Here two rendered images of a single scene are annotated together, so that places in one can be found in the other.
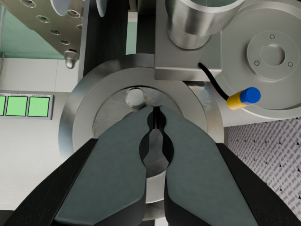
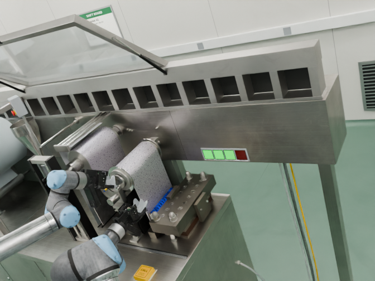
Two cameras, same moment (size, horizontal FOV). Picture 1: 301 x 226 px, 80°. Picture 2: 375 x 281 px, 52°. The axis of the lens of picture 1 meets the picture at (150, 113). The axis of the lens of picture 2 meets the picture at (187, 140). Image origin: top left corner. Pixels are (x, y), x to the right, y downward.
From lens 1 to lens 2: 177 cm
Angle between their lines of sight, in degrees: 42
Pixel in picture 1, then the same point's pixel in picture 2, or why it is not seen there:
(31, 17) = (192, 197)
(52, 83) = not seen: outside the picture
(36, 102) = (210, 156)
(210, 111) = not seen: hidden behind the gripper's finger
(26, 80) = not seen: outside the picture
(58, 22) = (186, 195)
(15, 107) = (219, 154)
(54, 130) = (197, 143)
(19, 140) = (211, 137)
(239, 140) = (117, 155)
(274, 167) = (103, 161)
